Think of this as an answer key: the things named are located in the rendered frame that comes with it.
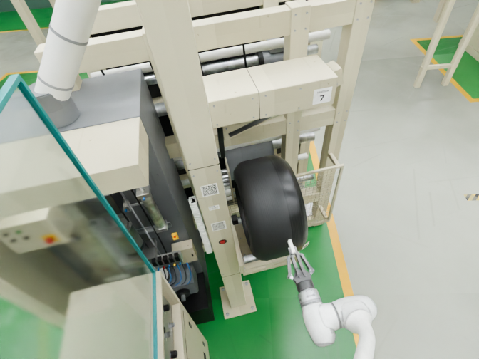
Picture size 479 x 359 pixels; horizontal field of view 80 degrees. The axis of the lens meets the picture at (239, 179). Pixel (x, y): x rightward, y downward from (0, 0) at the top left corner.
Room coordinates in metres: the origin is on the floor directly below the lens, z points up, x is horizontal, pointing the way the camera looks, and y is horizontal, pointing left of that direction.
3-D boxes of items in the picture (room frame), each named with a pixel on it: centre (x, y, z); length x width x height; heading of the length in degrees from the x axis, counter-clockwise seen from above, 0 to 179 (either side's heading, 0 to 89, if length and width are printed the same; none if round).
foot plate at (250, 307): (0.91, 0.15, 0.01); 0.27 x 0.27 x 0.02; 7
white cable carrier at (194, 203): (0.87, 0.23, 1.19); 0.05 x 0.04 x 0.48; 7
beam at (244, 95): (1.27, -0.19, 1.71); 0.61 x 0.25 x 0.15; 97
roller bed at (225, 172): (1.31, 0.16, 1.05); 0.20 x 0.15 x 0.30; 97
